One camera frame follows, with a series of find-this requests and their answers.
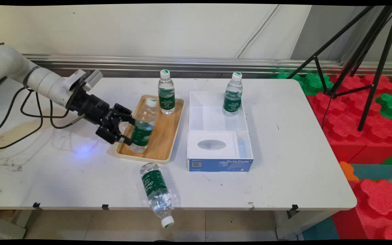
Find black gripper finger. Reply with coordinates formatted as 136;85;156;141
96;125;133;146
114;103;136;125

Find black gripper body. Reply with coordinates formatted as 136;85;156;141
67;88;122;132

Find clear water bottle green label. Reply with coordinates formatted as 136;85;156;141
223;72;243;117
158;69;176;115
140;162;175;229
129;98;158;153

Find wooden tray cream rim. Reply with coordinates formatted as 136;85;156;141
115;94;185;165

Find white insert with oval hole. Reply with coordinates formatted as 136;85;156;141
187;132;240;159

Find blue box white inside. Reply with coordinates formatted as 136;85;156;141
186;91;254;172

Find white table leg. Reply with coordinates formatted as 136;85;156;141
0;210;42;240
274;209;339;240

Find large red foam block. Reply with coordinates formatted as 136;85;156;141
307;73;392;164

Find teal foam mat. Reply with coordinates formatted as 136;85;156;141
351;164;392;181
301;216;339;240

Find orange foam piece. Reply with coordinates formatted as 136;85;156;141
339;161;360;181

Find black tripod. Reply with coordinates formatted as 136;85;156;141
286;5;392;131

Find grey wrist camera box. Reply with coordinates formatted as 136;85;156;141
63;69;103;92

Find aluminium wall rail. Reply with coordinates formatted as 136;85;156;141
22;54;392;77

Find thin black tripod cable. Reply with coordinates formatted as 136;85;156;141
321;94;334;129

